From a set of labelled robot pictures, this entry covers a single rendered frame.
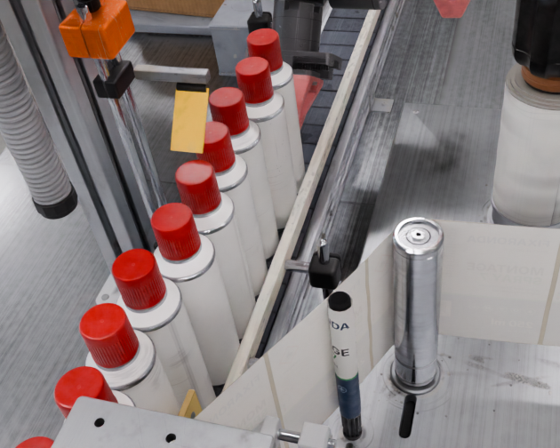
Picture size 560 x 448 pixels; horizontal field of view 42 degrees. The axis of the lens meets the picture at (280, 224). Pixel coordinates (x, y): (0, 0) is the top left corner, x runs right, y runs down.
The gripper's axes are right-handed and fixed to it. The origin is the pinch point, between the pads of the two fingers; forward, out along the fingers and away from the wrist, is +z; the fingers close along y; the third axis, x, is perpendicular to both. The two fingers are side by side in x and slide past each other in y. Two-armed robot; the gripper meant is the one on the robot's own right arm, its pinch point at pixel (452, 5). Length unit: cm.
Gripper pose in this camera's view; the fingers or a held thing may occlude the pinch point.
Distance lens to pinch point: 56.0
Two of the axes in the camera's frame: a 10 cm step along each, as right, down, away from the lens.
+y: 2.5, -7.0, 6.7
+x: -9.6, -0.8, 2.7
